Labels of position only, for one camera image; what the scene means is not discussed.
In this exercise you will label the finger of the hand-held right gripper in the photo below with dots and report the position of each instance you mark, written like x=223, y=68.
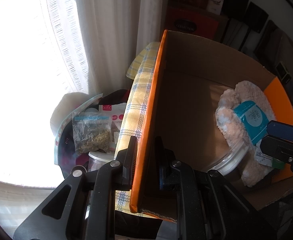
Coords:
x=284, y=131
x=279, y=151

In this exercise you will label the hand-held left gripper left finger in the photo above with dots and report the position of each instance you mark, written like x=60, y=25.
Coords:
x=130, y=170

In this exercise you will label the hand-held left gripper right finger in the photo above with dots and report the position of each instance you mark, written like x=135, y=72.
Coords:
x=162, y=177

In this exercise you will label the teal packet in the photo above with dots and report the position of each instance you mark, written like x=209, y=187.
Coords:
x=251, y=117

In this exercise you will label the clear round plastic container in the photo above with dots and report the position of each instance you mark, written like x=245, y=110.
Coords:
x=229, y=162

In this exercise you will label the orange cardboard box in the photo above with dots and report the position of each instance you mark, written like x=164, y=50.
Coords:
x=186, y=92

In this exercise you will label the clear jar with white lid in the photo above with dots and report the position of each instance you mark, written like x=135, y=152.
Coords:
x=99, y=161

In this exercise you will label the pink and white packet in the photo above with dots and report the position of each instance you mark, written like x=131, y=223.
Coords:
x=116, y=120

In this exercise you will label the zip bag of green herbs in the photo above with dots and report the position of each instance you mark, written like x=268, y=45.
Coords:
x=91, y=135

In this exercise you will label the green portable radio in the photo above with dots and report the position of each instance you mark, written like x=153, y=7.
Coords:
x=284, y=72

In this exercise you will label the clear zippered storage bag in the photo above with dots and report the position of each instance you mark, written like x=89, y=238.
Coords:
x=66, y=145

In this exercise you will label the yellow checked cloth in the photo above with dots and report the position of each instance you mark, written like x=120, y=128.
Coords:
x=136, y=100

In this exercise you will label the brown sofa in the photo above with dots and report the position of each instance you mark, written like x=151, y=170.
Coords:
x=269, y=40

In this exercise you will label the black speaker on stand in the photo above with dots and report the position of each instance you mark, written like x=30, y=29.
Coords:
x=236, y=1
x=256, y=17

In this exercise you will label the red chocolate box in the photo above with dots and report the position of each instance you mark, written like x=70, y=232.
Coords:
x=204, y=22

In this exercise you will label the white curtain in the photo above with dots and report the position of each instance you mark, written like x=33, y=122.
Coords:
x=106, y=30

